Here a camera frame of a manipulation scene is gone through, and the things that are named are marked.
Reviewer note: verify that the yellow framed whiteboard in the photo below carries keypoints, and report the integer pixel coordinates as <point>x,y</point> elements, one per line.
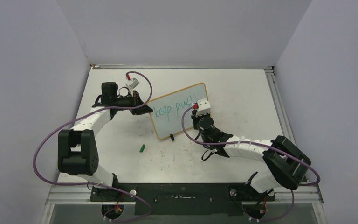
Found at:
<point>169,108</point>

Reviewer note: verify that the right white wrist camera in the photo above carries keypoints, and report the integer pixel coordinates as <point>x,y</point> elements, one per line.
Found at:
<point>202,107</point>

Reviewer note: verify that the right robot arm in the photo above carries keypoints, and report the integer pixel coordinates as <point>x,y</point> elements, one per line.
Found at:
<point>287,164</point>

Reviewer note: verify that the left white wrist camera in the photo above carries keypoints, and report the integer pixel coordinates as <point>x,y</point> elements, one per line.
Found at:
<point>131,84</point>

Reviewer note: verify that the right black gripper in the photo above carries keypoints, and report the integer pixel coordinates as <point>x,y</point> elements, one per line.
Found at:
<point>196,118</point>

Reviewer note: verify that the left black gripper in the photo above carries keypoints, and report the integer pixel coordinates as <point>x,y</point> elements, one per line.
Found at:
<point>135,100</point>

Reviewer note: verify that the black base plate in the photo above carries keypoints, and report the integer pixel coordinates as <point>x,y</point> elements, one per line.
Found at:
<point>182,207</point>

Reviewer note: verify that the back aluminium rail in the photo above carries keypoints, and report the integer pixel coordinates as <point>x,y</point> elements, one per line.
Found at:
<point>122,66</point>

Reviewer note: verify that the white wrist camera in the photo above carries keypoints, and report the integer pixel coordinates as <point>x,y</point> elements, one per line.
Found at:
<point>202,107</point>
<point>131,84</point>

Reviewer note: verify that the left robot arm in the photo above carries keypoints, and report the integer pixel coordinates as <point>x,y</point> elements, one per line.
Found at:
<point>77,149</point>

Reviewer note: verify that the right aluminium rail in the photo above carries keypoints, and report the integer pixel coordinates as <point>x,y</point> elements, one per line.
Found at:
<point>279,106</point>

